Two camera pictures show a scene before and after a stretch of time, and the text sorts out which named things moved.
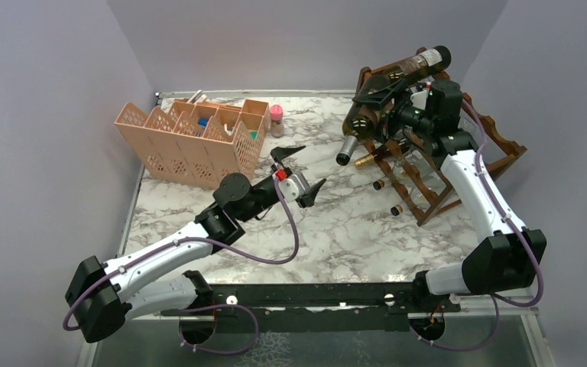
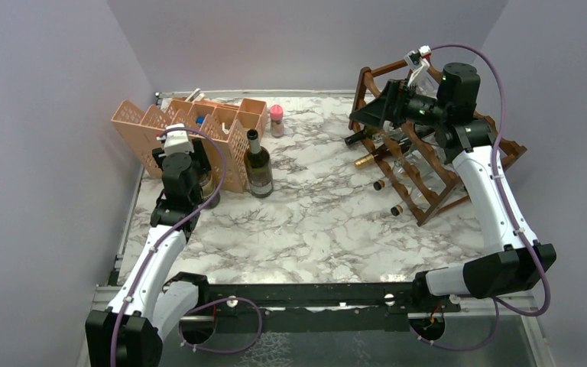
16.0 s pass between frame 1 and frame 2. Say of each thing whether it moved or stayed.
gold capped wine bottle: stayed
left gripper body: moved
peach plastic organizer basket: stayed
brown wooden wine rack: stayed
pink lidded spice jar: stayed
